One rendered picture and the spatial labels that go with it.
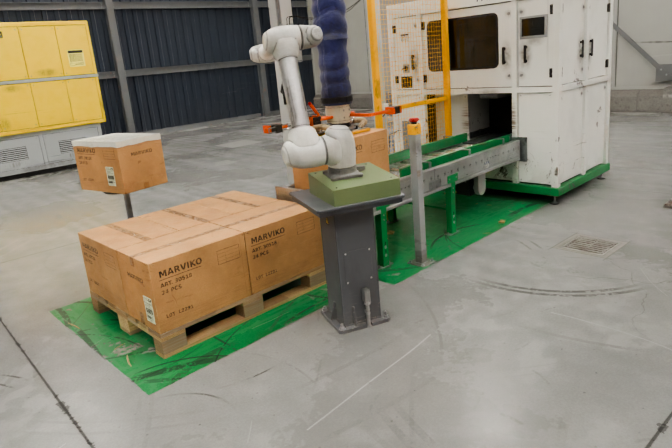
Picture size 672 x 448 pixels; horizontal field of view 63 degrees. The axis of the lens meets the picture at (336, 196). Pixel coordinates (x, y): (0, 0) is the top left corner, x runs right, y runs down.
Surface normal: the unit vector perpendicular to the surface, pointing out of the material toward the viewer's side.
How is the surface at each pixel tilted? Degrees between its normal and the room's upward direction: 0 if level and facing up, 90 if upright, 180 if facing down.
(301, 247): 90
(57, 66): 90
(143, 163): 90
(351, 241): 90
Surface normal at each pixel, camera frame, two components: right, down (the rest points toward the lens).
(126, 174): 0.82, 0.07
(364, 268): 0.37, 0.20
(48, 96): 0.66, 0.13
